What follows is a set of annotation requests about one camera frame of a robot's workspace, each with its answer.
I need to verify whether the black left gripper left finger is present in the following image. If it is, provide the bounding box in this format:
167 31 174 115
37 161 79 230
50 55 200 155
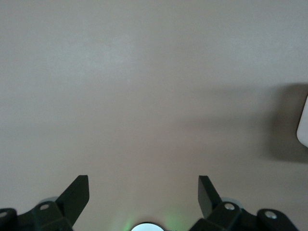
0 175 90 231

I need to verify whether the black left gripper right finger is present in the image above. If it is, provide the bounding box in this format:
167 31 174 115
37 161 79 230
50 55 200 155
190 175 298 231

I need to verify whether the white plastic cutting board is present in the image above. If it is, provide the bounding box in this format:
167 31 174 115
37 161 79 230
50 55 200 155
296 92 308 148

